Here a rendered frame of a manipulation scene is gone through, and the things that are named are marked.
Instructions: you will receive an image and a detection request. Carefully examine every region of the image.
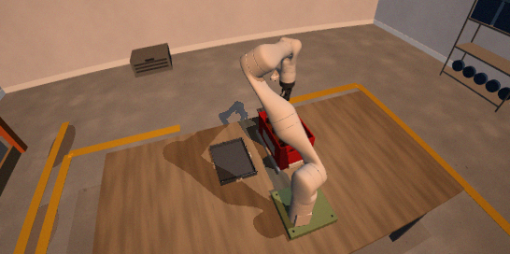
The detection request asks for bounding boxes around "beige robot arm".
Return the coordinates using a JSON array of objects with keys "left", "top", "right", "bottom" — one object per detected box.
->
[{"left": 240, "top": 37, "right": 327, "bottom": 227}]

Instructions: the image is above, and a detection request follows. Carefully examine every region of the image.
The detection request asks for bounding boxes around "red bottle crate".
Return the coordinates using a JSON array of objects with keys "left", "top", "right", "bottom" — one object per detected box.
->
[{"left": 259, "top": 111, "right": 315, "bottom": 170}]

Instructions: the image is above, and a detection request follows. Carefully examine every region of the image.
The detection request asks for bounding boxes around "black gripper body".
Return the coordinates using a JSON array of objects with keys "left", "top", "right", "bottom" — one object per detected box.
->
[{"left": 279, "top": 80, "right": 295, "bottom": 95}]

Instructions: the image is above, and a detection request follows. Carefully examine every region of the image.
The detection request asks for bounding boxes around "grey rectangular tray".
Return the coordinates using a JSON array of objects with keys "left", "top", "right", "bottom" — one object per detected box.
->
[{"left": 209, "top": 137, "right": 257, "bottom": 186}]

